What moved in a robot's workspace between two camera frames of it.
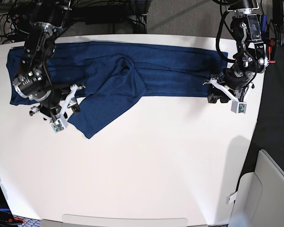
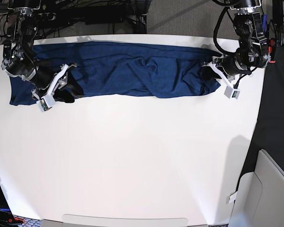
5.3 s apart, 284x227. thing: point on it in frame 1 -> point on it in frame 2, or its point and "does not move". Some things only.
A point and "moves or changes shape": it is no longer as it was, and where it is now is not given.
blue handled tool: [263, 25] does not move
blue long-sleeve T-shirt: [115, 78] moves or changes shape
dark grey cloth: [275, 120] does not move
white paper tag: [232, 197] does not move
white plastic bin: [264, 197] does not move
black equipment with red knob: [1, 214] does not move
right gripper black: [233, 80] -> [231, 65]
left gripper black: [51, 109] -> [45, 71]
